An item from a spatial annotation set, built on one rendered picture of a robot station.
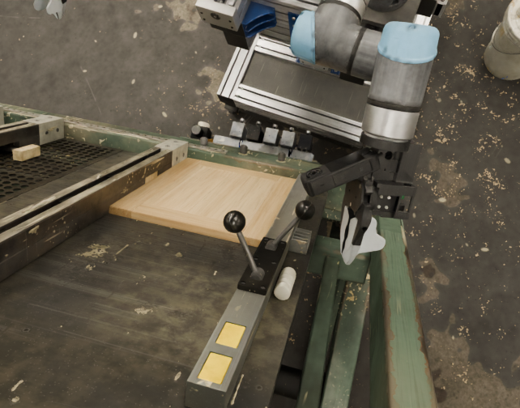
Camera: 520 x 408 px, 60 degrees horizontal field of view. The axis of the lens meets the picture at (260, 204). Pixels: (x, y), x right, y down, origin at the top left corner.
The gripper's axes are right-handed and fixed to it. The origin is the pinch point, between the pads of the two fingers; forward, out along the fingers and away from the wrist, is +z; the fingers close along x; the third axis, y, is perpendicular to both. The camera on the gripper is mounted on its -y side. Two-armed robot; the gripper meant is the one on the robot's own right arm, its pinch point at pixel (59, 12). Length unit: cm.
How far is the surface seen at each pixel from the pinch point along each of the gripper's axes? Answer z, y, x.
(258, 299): 1, 50, 77
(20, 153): 31.0, 24.9, -5.3
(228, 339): -5, 60, 76
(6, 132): 30.0, 20.7, -13.1
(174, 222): 18, 34, 50
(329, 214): 104, -47, 78
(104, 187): 14.0, 34.5, 33.4
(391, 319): -1, 45, 97
